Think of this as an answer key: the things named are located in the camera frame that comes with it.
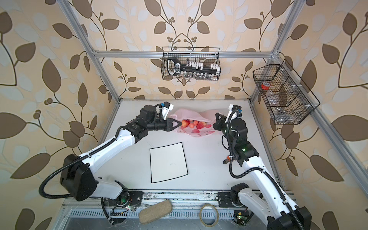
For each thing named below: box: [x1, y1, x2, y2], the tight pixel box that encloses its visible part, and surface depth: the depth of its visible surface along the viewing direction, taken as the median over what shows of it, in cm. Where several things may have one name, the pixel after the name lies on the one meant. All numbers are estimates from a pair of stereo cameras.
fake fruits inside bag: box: [181, 119, 207, 130], surface depth 104 cm
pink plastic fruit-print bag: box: [169, 108, 223, 138], surface depth 103 cm
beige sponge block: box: [138, 200, 173, 225], surface depth 70 cm
